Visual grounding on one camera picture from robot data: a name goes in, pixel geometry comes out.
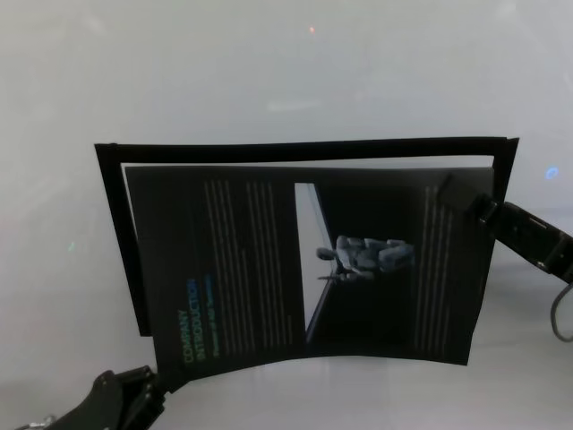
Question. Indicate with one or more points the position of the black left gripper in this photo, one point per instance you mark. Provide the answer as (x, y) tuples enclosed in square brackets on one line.
[(98, 403)]

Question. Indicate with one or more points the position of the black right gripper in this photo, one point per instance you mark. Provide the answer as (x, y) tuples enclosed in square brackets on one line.
[(528, 237)]

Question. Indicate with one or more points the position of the black company introduction poster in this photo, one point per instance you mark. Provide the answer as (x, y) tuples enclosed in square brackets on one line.
[(367, 304)]

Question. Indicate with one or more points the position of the black tape frame outline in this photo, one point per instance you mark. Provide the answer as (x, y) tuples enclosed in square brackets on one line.
[(112, 215)]

